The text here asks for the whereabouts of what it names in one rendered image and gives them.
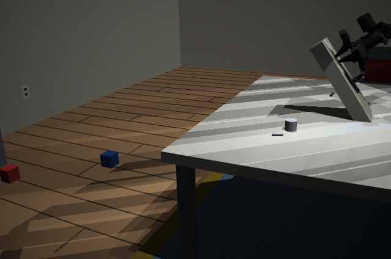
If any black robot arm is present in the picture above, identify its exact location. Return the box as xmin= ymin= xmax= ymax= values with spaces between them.
xmin=351 ymin=13 xmax=391 ymax=63

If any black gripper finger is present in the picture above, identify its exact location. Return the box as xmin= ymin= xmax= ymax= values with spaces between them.
xmin=335 ymin=42 xmax=348 ymax=58
xmin=338 ymin=53 xmax=356 ymax=64

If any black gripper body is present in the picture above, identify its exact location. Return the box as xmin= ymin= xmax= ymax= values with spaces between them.
xmin=339 ymin=29 xmax=372 ymax=71

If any dark grey cylinder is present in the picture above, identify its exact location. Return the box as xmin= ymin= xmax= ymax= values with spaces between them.
xmin=285 ymin=118 xmax=297 ymax=132

